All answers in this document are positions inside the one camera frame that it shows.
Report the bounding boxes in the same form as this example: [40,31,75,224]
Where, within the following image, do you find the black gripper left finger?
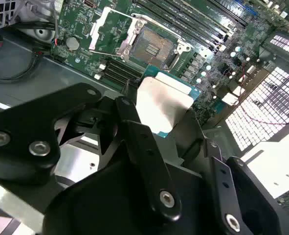
[0,78,183,224]

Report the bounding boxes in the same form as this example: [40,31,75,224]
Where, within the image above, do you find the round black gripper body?
[43,158,223,235]

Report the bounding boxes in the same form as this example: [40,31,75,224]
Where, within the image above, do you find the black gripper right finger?
[175,108,286,235]

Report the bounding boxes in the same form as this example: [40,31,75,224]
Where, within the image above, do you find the silver CPU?
[134,66,201,140]

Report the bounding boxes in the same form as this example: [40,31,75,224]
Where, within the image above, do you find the metal socket cover frame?
[88,6,141,62]

